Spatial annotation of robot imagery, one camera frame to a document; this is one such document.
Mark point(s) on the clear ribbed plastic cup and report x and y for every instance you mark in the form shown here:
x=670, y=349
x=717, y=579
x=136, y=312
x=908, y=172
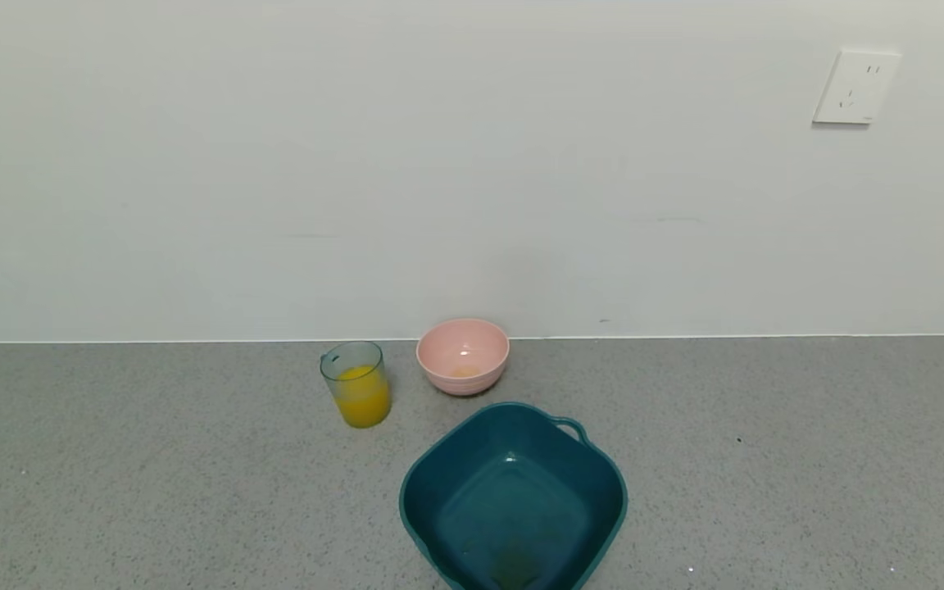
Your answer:
x=357, y=360

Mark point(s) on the orange juice liquid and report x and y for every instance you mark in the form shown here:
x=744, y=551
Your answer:
x=364, y=403

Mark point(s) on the pink plastic bowl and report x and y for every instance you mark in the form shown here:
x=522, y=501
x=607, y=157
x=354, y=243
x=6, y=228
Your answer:
x=462, y=356

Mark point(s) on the teal square plastic basin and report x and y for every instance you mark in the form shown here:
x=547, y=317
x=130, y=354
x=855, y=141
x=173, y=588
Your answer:
x=513, y=508

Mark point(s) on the white wall power outlet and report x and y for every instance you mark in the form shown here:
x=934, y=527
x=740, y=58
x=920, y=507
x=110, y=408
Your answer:
x=855, y=86

